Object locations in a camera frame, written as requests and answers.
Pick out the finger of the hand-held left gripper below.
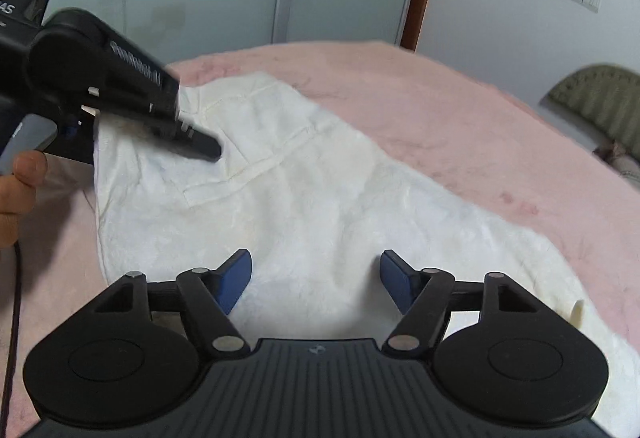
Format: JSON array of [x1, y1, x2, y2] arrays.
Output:
[[95, 25, 183, 129], [97, 105, 223, 163]]

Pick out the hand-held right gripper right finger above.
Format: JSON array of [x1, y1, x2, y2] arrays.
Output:
[[380, 249, 538, 360]]

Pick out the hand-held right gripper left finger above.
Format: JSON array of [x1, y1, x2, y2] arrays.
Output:
[[95, 248, 253, 360]]

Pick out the white pants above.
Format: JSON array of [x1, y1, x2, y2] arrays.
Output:
[[92, 70, 640, 438]]

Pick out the person's left hand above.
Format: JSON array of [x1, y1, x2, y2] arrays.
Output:
[[0, 150, 49, 249]]

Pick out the pink blanket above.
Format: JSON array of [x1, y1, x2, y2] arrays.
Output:
[[0, 40, 640, 438]]

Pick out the grey brown pillow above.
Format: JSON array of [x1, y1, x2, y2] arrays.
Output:
[[592, 140, 640, 189]]

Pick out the olive padded headboard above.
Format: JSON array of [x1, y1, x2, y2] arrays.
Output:
[[539, 62, 640, 149]]

